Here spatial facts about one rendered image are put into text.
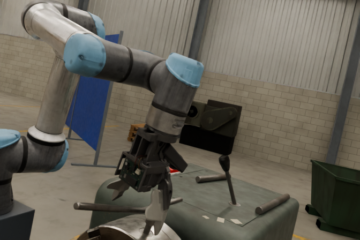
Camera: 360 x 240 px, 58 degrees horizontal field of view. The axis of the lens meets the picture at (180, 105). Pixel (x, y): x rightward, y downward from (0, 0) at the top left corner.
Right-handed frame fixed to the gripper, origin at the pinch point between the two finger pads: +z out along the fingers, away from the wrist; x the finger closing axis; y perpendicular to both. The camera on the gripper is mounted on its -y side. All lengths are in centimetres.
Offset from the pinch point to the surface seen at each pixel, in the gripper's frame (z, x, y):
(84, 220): 163, -185, -189
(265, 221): -1.0, 17.2, -35.6
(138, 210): -3.4, 2.3, 3.3
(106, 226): 6.1, -5.6, 1.2
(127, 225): 4.5, -2.5, -2.0
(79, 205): -7.6, 2.4, 19.6
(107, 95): 69, -365, -335
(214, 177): 2, -10, -55
